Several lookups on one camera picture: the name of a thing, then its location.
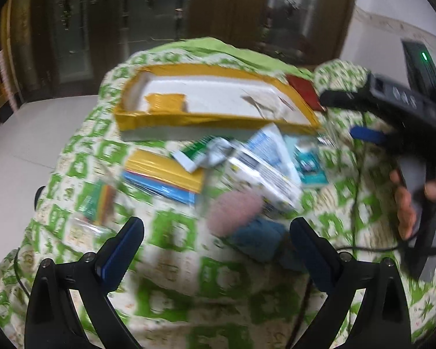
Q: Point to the blue cloth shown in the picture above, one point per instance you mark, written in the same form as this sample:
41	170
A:
261	238

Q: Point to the white tissue pack yellow print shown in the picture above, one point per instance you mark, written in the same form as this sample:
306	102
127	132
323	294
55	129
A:
269	185

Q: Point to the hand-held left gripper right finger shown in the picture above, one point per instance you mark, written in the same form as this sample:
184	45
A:
312	258

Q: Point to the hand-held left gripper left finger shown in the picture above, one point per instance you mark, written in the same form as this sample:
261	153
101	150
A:
120	258

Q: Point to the green white packet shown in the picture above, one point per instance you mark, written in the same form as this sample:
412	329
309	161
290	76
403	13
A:
192	151

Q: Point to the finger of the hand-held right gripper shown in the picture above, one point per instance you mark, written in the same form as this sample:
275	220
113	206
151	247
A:
341	99
367	133

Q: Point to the red foil packet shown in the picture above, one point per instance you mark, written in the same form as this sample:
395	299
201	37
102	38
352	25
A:
305	91

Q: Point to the wooden door with glass pane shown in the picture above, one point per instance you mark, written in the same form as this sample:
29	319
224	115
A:
239	3

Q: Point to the green printed blanket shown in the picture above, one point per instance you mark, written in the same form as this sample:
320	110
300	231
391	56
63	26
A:
174	232

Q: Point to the shiny yellow packet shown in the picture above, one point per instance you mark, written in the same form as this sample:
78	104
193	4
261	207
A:
167	169

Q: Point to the foam tray with yellow tape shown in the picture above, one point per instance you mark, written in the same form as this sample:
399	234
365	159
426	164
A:
210	94

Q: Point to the person's right hand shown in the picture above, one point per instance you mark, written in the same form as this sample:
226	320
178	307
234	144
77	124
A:
403	203

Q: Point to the teal cartoon packet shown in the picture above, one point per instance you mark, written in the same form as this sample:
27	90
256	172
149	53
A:
310	169

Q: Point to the colourful striped packet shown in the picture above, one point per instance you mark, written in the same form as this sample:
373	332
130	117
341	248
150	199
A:
96	203

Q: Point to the white blue printed packet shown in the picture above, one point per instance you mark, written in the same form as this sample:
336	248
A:
267	141

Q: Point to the blue flat packet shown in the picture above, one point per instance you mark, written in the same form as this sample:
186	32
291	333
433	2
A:
156	190

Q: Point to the gold framed cabinet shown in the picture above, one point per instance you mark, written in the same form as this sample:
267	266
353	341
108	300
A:
3	61

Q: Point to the silver crumpled packet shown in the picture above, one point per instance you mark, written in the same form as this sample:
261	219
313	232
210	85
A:
220	152

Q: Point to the dark glass double door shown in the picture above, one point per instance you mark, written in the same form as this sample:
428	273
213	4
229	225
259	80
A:
112	25

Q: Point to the black round object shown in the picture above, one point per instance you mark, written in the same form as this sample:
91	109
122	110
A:
40	194

